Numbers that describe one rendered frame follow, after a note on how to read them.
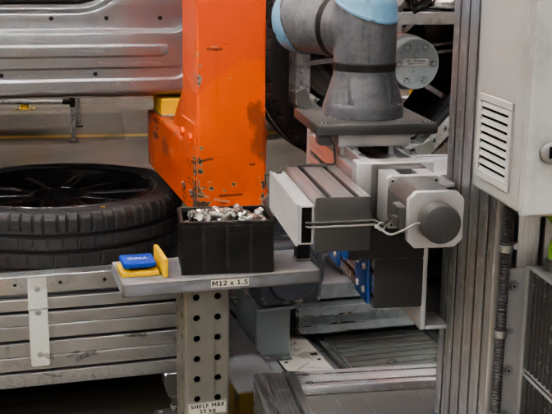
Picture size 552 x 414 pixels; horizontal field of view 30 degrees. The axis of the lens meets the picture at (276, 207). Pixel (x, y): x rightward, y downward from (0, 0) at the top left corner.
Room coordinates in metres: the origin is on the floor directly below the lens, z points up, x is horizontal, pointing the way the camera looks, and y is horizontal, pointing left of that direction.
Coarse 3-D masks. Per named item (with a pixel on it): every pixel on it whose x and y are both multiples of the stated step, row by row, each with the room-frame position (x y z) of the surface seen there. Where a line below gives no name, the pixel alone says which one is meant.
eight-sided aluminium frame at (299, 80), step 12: (300, 60) 2.66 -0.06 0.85; (300, 72) 2.66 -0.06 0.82; (288, 84) 2.71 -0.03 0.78; (300, 84) 2.66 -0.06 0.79; (288, 96) 2.71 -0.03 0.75; (300, 96) 2.66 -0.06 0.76; (444, 108) 2.83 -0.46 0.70; (432, 120) 2.83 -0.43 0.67; (444, 120) 2.78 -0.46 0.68; (444, 132) 2.78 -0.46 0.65; (420, 144) 2.76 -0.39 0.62; (432, 144) 2.77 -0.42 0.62
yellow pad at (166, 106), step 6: (156, 96) 2.87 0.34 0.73; (162, 96) 2.84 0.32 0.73; (168, 96) 2.84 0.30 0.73; (174, 96) 2.84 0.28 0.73; (180, 96) 2.84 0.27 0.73; (156, 102) 2.87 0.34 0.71; (162, 102) 2.79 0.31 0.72; (168, 102) 2.79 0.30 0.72; (174, 102) 2.80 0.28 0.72; (156, 108) 2.87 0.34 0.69; (162, 108) 2.79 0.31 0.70; (168, 108) 2.79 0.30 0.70; (174, 108) 2.80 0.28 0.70; (162, 114) 2.79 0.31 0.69; (168, 114) 2.79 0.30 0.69; (174, 114) 2.80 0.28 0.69
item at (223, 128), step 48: (192, 0) 2.32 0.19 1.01; (240, 0) 2.31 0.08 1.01; (192, 48) 2.32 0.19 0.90; (240, 48) 2.31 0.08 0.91; (192, 96) 2.33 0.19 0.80; (240, 96) 2.31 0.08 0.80; (192, 144) 2.31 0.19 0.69; (240, 144) 2.31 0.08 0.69; (192, 192) 2.31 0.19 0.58; (240, 192) 2.31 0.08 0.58
